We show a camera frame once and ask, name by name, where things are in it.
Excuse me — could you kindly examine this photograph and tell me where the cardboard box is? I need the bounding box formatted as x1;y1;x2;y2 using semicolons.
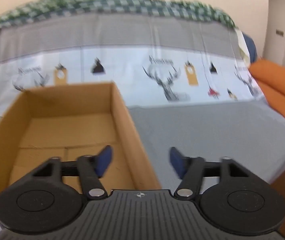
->
0;83;161;192

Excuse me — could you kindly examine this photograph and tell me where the deer print sofa cover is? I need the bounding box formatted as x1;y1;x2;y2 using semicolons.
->
0;13;285;189

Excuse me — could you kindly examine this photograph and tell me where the orange cushion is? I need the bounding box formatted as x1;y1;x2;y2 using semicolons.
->
249;59;285;118

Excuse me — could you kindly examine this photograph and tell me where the green checkered blanket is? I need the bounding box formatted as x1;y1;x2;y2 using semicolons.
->
0;0;236;31

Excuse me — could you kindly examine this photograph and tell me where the light switch plate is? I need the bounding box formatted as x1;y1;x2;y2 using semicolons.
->
276;29;284;37

